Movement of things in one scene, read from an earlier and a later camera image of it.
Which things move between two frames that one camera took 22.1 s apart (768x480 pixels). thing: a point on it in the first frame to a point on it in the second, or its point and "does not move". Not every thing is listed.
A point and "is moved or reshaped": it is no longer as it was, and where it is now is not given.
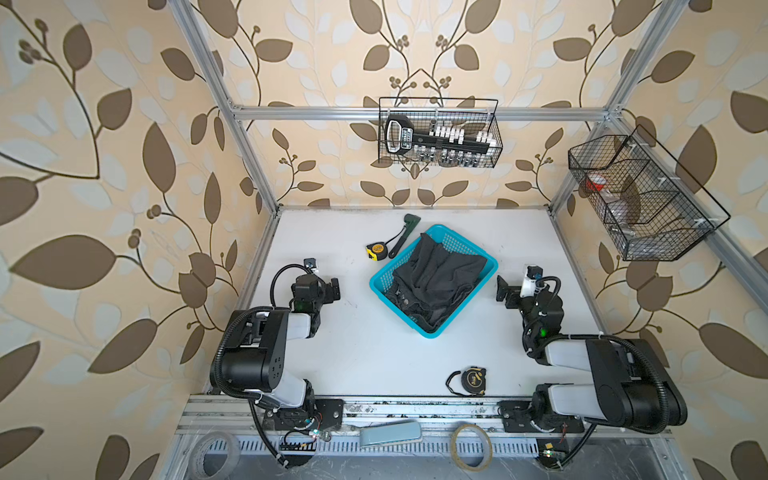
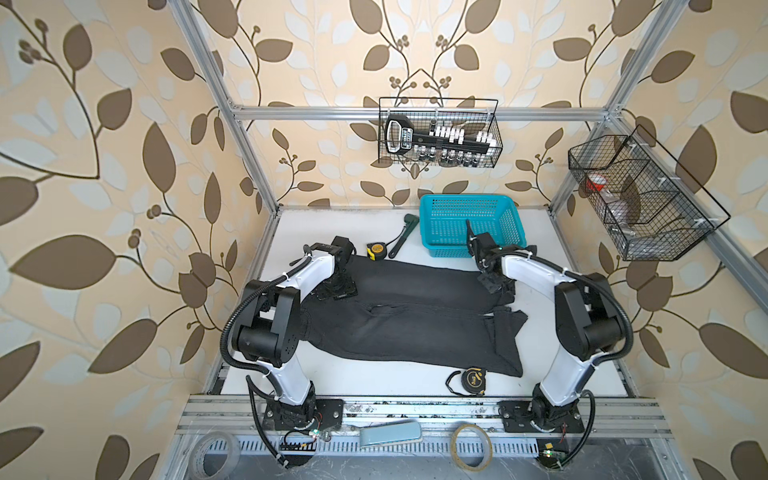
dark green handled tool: x=411 y=221 does not move
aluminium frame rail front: x=255 y=413 does not move
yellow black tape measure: x=377 y=251 does not move
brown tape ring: x=485 y=441 does not move
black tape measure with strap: x=473 y=381 does not move
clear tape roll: x=196 y=455 does not move
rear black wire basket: x=446 y=132 does not move
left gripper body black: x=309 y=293 to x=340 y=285
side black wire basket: x=653 y=209 does not move
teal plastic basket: x=456 y=243 to x=443 y=217
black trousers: x=434 y=282 is moved or reshaped
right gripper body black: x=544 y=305 to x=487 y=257
